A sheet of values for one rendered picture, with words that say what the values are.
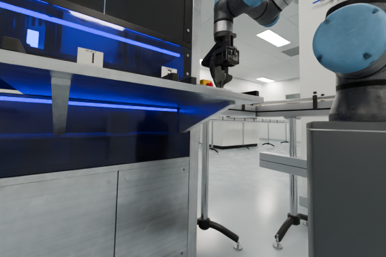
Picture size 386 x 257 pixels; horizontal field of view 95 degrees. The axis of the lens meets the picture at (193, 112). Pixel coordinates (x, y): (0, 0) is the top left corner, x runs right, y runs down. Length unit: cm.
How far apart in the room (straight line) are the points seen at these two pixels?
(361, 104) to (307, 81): 154
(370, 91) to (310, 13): 179
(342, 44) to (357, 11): 6
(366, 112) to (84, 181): 87
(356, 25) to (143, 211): 91
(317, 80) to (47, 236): 211
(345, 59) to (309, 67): 166
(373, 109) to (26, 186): 97
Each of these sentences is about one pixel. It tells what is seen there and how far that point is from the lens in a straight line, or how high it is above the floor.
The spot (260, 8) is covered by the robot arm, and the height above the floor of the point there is 119.
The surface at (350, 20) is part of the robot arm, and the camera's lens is 48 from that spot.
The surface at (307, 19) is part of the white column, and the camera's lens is 230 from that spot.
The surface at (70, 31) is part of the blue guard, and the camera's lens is 83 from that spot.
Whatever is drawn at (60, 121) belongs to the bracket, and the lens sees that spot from 63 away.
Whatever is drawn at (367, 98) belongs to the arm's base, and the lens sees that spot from 58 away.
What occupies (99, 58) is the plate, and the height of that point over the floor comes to 102.
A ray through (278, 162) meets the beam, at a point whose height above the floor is 50.
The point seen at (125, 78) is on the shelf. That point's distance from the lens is 39.
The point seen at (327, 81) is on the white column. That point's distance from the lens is 204.
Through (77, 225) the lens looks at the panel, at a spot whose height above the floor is 41.
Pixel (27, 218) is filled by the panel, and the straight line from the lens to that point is 83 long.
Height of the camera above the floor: 78
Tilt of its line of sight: 4 degrees up
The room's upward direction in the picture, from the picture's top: 1 degrees clockwise
